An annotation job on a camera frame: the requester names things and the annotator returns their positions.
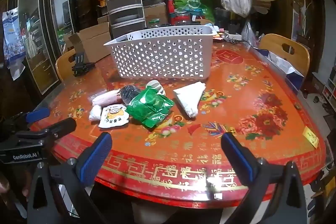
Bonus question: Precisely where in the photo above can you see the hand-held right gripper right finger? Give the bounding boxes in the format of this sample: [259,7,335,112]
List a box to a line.
[220,132,307,224]

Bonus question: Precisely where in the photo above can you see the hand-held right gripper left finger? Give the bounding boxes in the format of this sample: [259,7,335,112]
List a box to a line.
[26,132,113,224]

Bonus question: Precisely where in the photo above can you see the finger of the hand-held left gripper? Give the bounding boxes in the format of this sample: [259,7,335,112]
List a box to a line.
[5,107,51,132]
[16,117,77,146]

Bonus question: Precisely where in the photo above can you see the small white cloth roll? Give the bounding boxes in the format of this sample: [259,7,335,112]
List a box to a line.
[89,105,102,122]

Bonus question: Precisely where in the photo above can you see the white cartoon print packet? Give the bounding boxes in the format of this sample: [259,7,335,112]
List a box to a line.
[98,105,130,128]

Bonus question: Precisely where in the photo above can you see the pink towel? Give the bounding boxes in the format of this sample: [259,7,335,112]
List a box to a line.
[92,89,124,107]

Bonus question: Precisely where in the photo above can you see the dark socks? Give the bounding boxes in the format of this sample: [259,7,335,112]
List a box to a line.
[119,84,142,105]

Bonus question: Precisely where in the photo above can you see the green plastic packet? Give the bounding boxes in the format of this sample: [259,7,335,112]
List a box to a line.
[126,88,175,131]

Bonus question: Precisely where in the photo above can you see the grey white striped sock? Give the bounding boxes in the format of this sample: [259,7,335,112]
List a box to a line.
[146,80,166,95]

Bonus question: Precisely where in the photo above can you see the white perforated plastic basket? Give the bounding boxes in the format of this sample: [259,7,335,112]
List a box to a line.
[103,25,219,82]

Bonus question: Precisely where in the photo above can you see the wooden chair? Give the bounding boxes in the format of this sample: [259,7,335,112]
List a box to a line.
[259,34,311,77]
[56,48,79,81]

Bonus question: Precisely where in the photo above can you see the red printed tablecloth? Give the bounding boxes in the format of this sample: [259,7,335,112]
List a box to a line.
[31,38,328,210]

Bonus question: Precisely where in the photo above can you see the black plastic clip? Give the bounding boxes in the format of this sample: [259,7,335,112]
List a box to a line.
[72,52,95,77]

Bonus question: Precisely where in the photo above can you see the yellow paper note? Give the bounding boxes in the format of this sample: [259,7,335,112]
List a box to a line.
[302,126,319,148]

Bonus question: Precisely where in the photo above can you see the blue white hanging bag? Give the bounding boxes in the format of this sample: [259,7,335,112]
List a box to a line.
[2,7,27,80]

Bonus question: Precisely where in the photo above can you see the open cardboard box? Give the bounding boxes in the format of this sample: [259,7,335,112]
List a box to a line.
[64,22,112,63]

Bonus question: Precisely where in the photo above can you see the blue white paper box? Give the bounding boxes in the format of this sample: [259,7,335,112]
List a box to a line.
[252,47,305,94]

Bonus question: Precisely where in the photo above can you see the dark cabinet with mirror doors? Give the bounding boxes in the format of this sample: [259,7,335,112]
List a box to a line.
[0,0,105,98]

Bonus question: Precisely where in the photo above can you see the white power strip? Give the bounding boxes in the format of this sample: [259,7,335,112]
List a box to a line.
[222,32,243,42]

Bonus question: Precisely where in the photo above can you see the clear plastic bag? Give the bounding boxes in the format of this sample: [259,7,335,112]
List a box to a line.
[241,21,259,42]

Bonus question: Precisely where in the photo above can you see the stacked drawer organizer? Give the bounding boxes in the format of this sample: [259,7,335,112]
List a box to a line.
[102,0,146,39]

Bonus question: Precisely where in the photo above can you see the closed cardboard box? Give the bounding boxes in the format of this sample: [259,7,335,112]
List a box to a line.
[143,2,168,28]

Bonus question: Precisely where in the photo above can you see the red lidded glass jar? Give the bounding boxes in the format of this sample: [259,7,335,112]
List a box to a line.
[169,11,195,26]

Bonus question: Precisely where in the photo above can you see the green shopping bag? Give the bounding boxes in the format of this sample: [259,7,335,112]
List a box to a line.
[172,0,215,25]

